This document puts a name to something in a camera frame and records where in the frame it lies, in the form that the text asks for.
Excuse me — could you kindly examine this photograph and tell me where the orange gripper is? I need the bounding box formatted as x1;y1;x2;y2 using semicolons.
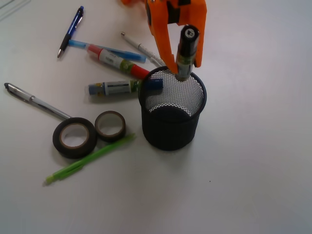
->
121;0;208;74

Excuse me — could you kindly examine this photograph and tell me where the black capped marker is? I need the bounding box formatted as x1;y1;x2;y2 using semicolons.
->
175;25;199;82

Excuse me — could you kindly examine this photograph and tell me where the red capped marker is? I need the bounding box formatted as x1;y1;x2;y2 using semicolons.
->
87;44;149;79

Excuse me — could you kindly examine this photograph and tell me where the blue capped marker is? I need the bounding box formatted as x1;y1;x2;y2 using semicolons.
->
87;78;164;98

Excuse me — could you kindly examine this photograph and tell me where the white slim pen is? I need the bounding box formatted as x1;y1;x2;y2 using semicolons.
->
120;32;166;67

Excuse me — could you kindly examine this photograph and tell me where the light blue translucent pen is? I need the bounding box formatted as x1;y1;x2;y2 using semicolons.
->
69;39;147;63

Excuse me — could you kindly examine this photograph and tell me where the dark blue ballpoint pen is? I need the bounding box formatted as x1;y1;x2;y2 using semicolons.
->
57;6;84;59

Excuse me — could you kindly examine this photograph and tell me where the black mesh pen holder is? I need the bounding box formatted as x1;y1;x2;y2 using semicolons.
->
138;66;207;151

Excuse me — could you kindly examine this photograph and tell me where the silver grey pen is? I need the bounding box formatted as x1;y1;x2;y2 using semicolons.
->
4;83;71;119

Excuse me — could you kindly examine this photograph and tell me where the small dark tape roll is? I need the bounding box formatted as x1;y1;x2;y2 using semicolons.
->
95;111;126;143

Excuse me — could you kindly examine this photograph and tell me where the large black tape roll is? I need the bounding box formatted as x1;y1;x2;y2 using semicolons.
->
53;117;97;159

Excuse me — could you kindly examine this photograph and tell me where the green mechanical pencil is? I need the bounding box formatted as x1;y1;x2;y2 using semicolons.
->
44;133;136;185

